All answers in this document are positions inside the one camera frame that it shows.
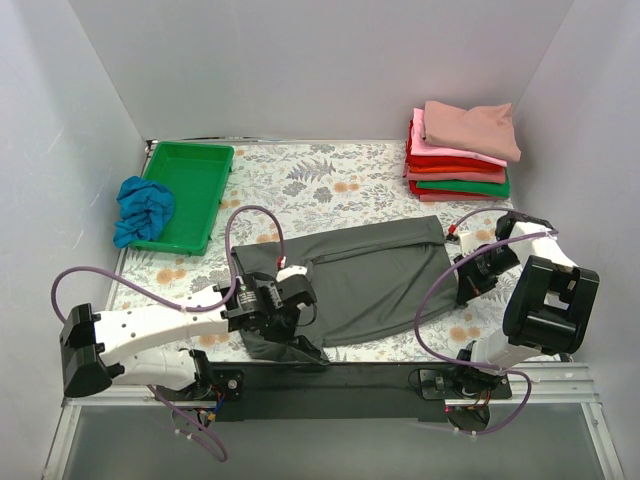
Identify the dark grey t shirt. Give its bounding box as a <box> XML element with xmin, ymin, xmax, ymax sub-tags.
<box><xmin>233</xmin><ymin>216</ymin><xmax>458</xmax><ymax>351</ymax></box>

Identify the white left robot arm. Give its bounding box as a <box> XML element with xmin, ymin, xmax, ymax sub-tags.
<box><xmin>59</xmin><ymin>266</ymin><xmax>322</xmax><ymax>400</ymax></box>

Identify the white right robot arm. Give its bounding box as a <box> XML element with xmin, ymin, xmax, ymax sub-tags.
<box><xmin>451</xmin><ymin>211</ymin><xmax>600</xmax><ymax>398</ymax></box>

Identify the green folded shirt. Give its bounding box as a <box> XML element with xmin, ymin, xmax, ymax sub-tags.
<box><xmin>409</xmin><ymin>176</ymin><xmax>511</xmax><ymax>199</ymax></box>

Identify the bottom pink folded shirt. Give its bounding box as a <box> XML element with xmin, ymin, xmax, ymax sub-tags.
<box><xmin>419</xmin><ymin>193</ymin><xmax>503</xmax><ymax>202</ymax></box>

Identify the salmon folded shirt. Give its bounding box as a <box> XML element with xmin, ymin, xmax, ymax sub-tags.
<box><xmin>403</xmin><ymin>170</ymin><xmax>507</xmax><ymax>184</ymax></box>

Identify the floral table mat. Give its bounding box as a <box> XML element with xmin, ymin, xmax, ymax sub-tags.
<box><xmin>118</xmin><ymin>141</ymin><xmax>524</xmax><ymax>362</ymax></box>

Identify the orange folded shirt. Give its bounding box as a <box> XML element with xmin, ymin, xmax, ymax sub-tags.
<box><xmin>408</xmin><ymin>165</ymin><xmax>504</xmax><ymax>175</ymax></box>

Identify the light pink folded shirt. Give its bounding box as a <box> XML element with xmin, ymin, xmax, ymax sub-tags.
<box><xmin>407</xmin><ymin>108</ymin><xmax>507</xmax><ymax>167</ymax></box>

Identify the dusty pink folded shirt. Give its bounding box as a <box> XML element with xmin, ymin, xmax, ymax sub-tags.
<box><xmin>422</xmin><ymin>101</ymin><xmax>521</xmax><ymax>162</ymax></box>

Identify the green plastic tray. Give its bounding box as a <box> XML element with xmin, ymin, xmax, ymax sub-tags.
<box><xmin>130</xmin><ymin>141</ymin><xmax>234</xmax><ymax>256</ymax></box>

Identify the crumpled blue t shirt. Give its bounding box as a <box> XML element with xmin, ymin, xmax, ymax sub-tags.
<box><xmin>113</xmin><ymin>176</ymin><xmax>175</xmax><ymax>249</ymax></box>

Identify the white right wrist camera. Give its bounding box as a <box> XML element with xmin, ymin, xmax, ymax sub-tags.
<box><xmin>445</xmin><ymin>225</ymin><xmax>490</xmax><ymax>256</ymax></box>

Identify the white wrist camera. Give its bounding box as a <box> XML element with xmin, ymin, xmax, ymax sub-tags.
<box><xmin>276</xmin><ymin>256</ymin><xmax>308</xmax><ymax>283</ymax></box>
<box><xmin>445</xmin><ymin>225</ymin><xmax>490</xmax><ymax>256</ymax></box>

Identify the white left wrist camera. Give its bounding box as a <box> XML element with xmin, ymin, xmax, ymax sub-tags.
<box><xmin>276</xmin><ymin>256</ymin><xmax>308</xmax><ymax>283</ymax></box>

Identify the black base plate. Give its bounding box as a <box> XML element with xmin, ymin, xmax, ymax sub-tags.
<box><xmin>159</xmin><ymin>362</ymin><xmax>486</xmax><ymax>423</ymax></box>

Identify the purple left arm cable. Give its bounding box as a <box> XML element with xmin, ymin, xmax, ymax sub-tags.
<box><xmin>51</xmin><ymin>204</ymin><xmax>287</xmax><ymax>464</ymax></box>

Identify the aluminium frame rail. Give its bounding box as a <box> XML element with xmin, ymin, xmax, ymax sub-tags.
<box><xmin>43</xmin><ymin>362</ymin><xmax>624</xmax><ymax>479</ymax></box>

